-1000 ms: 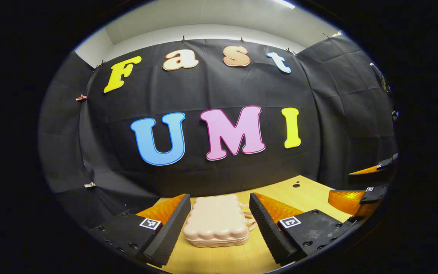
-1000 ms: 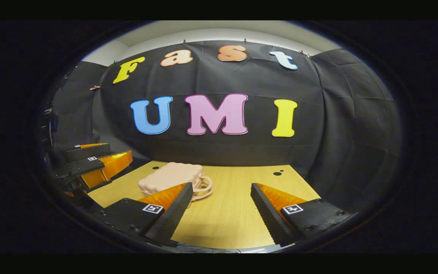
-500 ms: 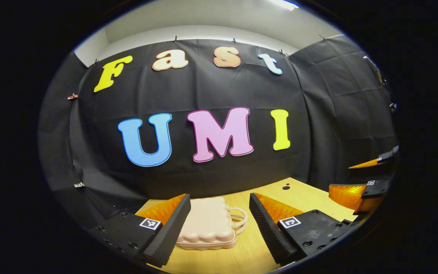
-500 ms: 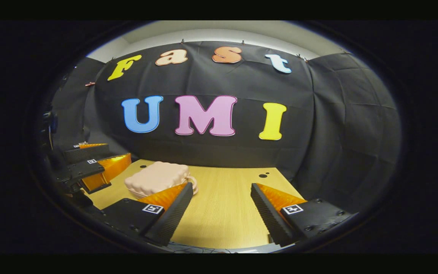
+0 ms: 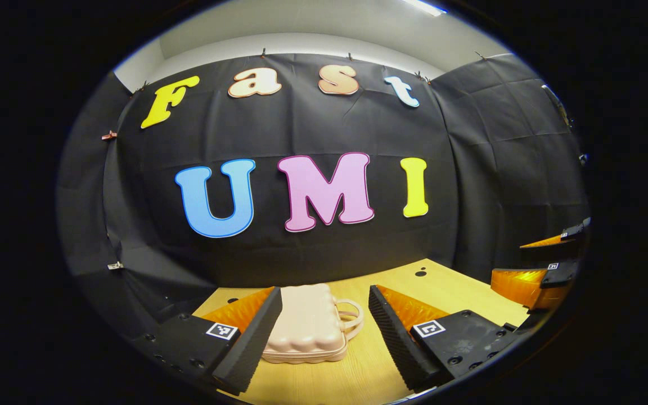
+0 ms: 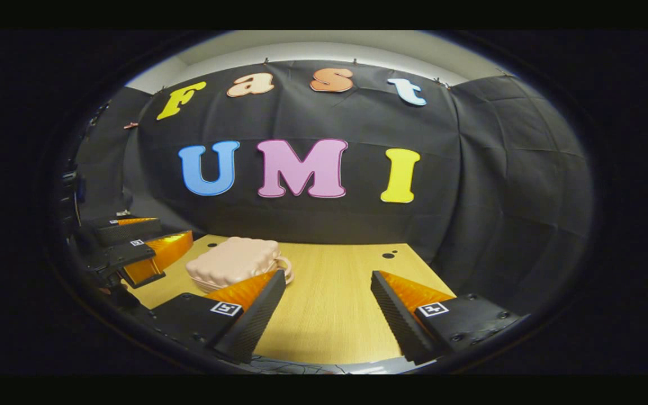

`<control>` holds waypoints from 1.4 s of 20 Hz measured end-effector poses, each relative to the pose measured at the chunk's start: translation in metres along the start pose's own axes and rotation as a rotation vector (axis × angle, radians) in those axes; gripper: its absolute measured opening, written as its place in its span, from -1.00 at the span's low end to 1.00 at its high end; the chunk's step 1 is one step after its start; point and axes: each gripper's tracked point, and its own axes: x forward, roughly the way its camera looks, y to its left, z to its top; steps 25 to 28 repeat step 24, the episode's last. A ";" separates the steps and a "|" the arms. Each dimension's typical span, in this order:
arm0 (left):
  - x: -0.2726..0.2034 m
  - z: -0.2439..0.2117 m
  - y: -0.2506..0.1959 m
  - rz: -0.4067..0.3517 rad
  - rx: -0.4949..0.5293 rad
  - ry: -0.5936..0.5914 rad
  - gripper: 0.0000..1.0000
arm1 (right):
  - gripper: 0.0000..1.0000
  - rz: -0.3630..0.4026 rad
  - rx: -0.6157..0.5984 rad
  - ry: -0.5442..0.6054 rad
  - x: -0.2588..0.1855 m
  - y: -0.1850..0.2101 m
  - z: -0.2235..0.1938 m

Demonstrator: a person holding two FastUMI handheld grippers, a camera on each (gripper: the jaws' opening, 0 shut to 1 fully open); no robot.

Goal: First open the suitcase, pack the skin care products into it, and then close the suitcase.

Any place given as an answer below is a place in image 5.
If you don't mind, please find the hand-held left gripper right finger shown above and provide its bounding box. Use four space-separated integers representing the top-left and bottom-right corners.
368 284 519 393

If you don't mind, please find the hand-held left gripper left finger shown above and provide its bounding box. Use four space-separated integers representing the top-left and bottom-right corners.
133 286 283 395

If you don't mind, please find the black backdrop cloth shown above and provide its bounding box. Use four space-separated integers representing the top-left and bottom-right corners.
57 52 590 338

